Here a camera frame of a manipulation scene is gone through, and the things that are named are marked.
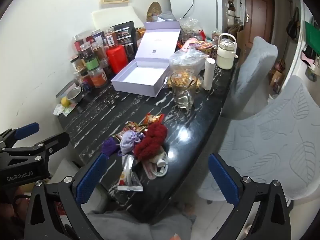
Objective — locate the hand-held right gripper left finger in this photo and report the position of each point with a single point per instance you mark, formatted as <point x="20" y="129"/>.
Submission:
<point x="90" y="177"/>

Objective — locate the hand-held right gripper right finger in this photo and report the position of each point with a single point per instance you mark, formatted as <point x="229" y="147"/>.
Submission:
<point x="223" y="177"/>

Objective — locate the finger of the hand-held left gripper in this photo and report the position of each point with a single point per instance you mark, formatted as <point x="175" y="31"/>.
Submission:
<point x="53" y="141"/>
<point x="26" y="130"/>

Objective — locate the silver foil packet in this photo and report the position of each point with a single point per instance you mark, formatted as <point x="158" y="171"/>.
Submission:
<point x="127" y="177"/>

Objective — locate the dark brown snack packet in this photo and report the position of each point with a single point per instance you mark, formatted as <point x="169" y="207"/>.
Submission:
<point x="132" y="126"/>

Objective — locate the red cartoon snack packet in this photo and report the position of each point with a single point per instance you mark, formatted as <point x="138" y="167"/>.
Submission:
<point x="152" y="118"/>

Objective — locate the lavender gift box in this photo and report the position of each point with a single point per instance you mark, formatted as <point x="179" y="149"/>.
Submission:
<point x="140" y="77"/>

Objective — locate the crumpled tissue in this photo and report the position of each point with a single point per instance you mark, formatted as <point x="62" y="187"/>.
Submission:
<point x="60" y="110"/>

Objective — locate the purple knitted item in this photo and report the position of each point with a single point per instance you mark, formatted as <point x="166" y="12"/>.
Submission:
<point x="110" y="146"/>

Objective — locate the lemon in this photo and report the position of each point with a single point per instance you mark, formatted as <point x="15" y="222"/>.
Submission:
<point x="65" y="101"/>

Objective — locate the metal bowl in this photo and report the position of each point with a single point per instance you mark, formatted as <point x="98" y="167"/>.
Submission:
<point x="75" y="96"/>

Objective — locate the chair with grey cover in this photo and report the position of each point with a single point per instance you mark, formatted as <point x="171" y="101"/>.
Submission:
<point x="275" y="142"/>
<point x="255" y="62"/>

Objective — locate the person's grey garment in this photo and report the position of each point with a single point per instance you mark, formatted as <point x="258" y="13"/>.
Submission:
<point x="140" y="226"/>

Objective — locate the group of spice jars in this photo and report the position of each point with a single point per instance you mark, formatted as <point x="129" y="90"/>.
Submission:
<point x="97" y="77"/>

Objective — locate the glass mug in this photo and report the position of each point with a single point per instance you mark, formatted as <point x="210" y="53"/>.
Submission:
<point x="183" y="97"/>

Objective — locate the bag of waffle cookies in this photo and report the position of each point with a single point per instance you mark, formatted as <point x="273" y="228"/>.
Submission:
<point x="199" y="83"/>

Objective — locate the metal spoon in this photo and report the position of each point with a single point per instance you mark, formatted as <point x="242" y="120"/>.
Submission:
<point x="191" y="83"/>

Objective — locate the red canister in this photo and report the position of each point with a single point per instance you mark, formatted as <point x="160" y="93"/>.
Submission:
<point x="116" y="60"/>

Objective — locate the white cylinder tube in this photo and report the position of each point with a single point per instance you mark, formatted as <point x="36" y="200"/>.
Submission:
<point x="209" y="75"/>

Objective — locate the cardboard box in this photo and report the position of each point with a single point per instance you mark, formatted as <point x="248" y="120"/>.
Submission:
<point x="276" y="77"/>

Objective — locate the cream thermos jug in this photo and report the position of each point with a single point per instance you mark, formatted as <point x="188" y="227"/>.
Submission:
<point x="225" y="58"/>

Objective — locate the black stand-up pouch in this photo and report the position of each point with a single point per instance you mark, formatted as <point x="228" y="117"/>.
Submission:
<point x="123" y="33"/>

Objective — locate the purple instant noodle cup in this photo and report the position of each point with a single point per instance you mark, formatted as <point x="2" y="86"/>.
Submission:
<point x="203" y="46"/>

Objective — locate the pink packet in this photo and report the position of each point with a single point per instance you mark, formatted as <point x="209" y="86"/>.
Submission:
<point x="187" y="45"/>

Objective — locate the white foam board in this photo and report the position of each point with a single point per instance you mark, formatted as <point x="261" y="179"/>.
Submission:
<point x="112" y="16"/>

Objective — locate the crinkled clear plastic bag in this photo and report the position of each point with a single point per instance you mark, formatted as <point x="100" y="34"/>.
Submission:
<point x="190" y="27"/>

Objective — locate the woven fan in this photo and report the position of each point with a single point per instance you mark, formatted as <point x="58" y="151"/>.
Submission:
<point x="153" y="11"/>

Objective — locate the black handbag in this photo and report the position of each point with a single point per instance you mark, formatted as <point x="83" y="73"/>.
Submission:
<point x="292" y="27"/>

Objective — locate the white fridge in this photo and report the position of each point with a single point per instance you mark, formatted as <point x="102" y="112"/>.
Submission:
<point x="200" y="12"/>

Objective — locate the grey envelope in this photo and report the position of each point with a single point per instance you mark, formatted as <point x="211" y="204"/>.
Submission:
<point x="167" y="16"/>

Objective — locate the brown door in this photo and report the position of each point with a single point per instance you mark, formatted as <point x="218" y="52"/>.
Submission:
<point x="257" y="10"/>

